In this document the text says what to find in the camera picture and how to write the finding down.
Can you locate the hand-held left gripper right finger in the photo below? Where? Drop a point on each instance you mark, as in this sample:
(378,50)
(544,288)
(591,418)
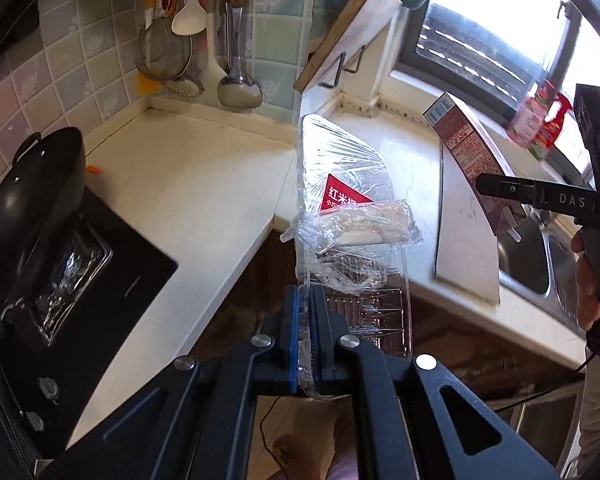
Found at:
(317,340)

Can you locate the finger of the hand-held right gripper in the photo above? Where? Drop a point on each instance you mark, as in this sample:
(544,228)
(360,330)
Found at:
(530,195)

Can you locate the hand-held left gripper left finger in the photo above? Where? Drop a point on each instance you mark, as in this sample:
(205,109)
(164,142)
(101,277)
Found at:
(294,340)

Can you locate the red printed carton box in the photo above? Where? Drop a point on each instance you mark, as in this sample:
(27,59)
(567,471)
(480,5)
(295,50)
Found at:
(472,150)

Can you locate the clear plastic tray red label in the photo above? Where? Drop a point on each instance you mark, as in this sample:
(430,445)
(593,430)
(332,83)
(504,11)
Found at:
(340,160)

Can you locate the person's right hand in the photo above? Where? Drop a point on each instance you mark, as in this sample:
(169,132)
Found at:
(586,290)

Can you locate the brown wooden cabinet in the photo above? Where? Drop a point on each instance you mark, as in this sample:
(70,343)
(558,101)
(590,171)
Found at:
(240,300)

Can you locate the steel sink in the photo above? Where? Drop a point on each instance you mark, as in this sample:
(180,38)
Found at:
(525,265)

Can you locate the pink detergent bottle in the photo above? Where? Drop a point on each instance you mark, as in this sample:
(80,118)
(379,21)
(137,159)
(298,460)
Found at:
(527,117)

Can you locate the red spray bottle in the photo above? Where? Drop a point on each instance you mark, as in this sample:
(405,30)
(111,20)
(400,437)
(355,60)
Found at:
(555,120)

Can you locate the flat cardboard sheet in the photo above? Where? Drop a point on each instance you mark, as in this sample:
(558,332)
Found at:
(465,250)

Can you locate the black glass cooktop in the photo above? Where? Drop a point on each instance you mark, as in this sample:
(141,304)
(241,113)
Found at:
(120,265)

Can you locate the wooden cutting board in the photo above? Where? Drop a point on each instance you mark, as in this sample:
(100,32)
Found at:
(350,30)

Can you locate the small orange cap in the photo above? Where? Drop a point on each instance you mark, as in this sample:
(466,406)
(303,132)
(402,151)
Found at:
(94,170)

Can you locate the small yellow pad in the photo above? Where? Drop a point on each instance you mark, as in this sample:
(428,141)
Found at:
(147,86)

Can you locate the black wok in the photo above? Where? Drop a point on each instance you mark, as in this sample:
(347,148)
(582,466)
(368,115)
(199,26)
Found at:
(30,210)

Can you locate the metal mesh strainer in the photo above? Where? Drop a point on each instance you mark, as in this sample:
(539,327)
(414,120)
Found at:
(162,52)

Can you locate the grey window frame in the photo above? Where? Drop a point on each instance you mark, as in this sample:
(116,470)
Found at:
(480,50)

